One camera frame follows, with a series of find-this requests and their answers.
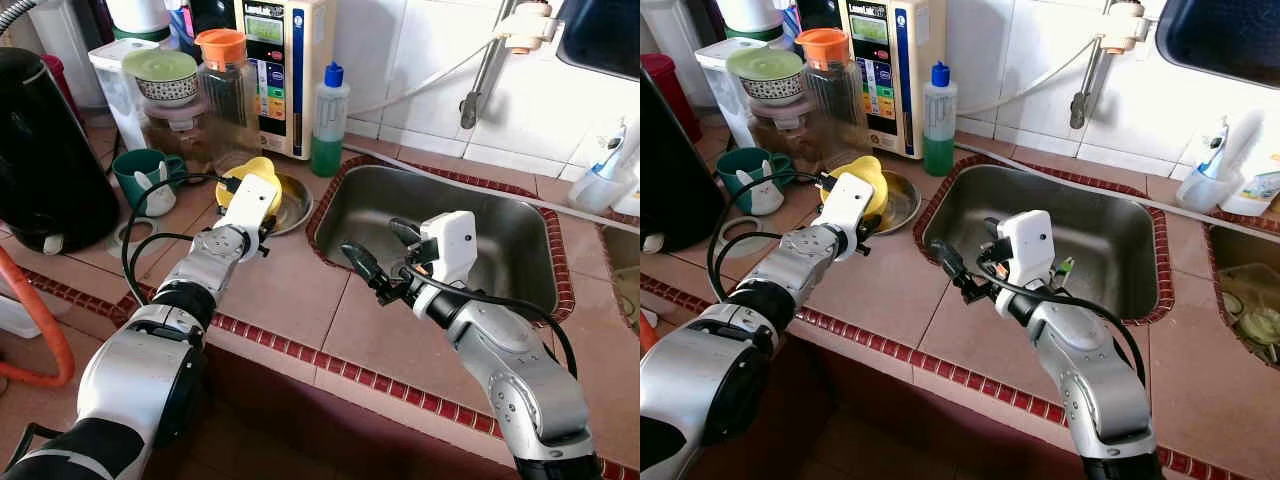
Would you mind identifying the white plastic tub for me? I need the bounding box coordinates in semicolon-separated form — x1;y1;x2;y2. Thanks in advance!
0;295;41;339

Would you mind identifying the grey plastic ring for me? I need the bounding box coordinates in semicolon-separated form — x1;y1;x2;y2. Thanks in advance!
712;217;769;259
107;217;161;259

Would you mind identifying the patterned ceramic bowl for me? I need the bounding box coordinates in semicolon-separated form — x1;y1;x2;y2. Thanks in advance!
742;75;804;103
135;75;199;105

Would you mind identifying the dark red canister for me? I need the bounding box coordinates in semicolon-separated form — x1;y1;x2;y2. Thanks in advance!
40;55;86;131
640;53;703;143

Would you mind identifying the black electric kettle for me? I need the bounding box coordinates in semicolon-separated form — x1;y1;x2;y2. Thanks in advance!
640;70;728;253
0;47;121;254

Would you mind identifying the round steel bowl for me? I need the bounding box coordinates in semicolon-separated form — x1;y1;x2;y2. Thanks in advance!
865;170;923;236
262;172;314;237

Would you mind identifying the clear pitcher with orange lid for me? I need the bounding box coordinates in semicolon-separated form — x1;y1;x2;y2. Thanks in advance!
797;28;873;171
195;29;263;173

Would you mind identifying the teal rabbit mug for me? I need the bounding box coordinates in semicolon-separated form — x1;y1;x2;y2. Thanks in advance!
715;147;796;216
111;148;188;218

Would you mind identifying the cream faucet filter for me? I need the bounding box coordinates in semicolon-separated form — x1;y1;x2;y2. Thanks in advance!
1100;0;1161;54
497;0;569;54

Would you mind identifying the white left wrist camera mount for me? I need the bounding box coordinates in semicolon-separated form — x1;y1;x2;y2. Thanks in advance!
222;174;281;233
822;172;881;233

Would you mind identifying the grey metal faucet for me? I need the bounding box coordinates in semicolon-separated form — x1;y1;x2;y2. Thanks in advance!
459;0;521;130
1070;0;1116;130

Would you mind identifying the cream water ionizer machine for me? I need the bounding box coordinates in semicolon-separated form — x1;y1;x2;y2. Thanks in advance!
232;0;341;161
838;0;948;161

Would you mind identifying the white translucent plastic container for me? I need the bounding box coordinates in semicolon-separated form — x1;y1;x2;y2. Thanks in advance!
88;38;151;151
693;37;751;151

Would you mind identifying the white and green bottle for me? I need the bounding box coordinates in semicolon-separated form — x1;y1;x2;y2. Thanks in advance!
714;0;786;41
105;0;173;43

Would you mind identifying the clear plastic cup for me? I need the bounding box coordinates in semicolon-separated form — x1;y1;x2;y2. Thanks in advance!
1177;163;1246;215
575;165;631;214

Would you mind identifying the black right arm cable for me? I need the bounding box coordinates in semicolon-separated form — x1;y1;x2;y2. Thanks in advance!
398;262;579;379
972;262;1147;389

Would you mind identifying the green dish soap bottle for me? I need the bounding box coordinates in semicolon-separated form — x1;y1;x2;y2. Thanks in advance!
311;62;351;179
922;61;958;178

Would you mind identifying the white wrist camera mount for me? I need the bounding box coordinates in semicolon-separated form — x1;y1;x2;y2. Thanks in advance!
222;174;281;233
418;210;479;291
995;209;1057;319
822;172;881;233

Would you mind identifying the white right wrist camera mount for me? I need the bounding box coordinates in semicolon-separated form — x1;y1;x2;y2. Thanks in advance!
995;209;1057;319
418;210;479;291

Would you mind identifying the green round lid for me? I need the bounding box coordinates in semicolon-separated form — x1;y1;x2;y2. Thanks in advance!
122;48;200;83
726;47;805;81

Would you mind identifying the white and blue tube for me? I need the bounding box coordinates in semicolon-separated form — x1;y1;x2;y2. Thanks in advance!
595;118;633;181
1200;117;1234;179

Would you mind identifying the stainless steel sink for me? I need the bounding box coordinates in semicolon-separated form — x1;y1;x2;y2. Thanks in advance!
313;163;561;319
600;225;641;331
1203;225;1280;371
920;163;1163;323

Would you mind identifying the dark blue basin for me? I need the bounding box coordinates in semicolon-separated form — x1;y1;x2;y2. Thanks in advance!
1155;0;1280;91
557;0;641;81

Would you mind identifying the glass jar with brown contents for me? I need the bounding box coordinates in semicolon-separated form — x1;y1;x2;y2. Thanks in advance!
140;98;213;171
748;97;823;173

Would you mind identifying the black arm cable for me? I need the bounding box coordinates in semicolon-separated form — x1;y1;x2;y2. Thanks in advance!
972;262;1147;389
706;170;843;306
398;262;579;379
120;172;244;306

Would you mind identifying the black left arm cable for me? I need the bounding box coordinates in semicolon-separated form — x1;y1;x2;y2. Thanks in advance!
706;170;843;306
120;172;244;306

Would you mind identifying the thin white hose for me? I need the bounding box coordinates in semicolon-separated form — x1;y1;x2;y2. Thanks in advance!
350;33;511;117
957;36;1106;117

